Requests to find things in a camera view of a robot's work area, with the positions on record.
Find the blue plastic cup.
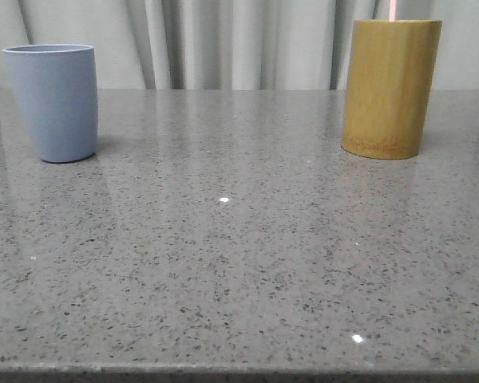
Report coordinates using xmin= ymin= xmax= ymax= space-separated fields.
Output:
xmin=2 ymin=44 xmax=98 ymax=164

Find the bamboo cylinder holder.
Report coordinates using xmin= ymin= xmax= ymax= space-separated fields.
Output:
xmin=341 ymin=19 xmax=442 ymax=160

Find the grey curtain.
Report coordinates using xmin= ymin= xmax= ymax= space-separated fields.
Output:
xmin=0 ymin=0 xmax=479 ymax=91

